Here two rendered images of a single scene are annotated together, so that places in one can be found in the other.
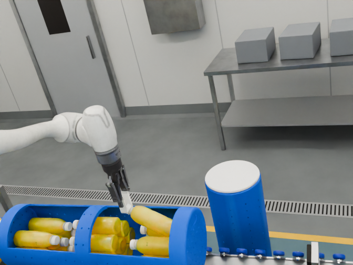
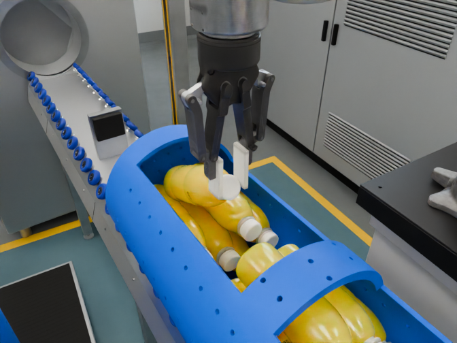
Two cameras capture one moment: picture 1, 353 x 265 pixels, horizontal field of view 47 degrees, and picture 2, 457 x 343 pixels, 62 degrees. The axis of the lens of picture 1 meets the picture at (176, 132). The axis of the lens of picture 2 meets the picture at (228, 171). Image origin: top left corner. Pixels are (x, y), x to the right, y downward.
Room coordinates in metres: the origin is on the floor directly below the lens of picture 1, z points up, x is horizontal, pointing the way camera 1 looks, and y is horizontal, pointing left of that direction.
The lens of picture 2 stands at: (1.70, 0.52, 1.61)
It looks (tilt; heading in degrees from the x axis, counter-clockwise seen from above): 36 degrees down; 214
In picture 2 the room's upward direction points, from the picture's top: straight up
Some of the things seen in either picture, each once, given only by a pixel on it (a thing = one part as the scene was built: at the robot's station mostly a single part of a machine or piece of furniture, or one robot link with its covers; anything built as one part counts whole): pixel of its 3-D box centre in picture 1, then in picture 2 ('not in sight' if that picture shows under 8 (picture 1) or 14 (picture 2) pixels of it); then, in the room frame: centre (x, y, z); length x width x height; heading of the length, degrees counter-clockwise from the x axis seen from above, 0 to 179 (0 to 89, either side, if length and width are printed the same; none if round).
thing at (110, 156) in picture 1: (107, 153); (228, 4); (1.33, 0.26, 1.52); 0.09 x 0.09 x 0.06
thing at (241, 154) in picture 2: (122, 205); (241, 165); (1.31, 0.27, 1.29); 0.03 x 0.01 x 0.07; 67
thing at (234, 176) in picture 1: (231, 175); not in sight; (1.70, -0.22, 1.03); 0.28 x 0.28 x 0.01
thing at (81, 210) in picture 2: not in sight; (76, 194); (0.84, -1.04, 0.31); 0.06 x 0.06 x 0.63; 67
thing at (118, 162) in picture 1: (113, 169); (228, 67); (1.33, 0.26, 1.44); 0.08 x 0.07 x 0.09; 157
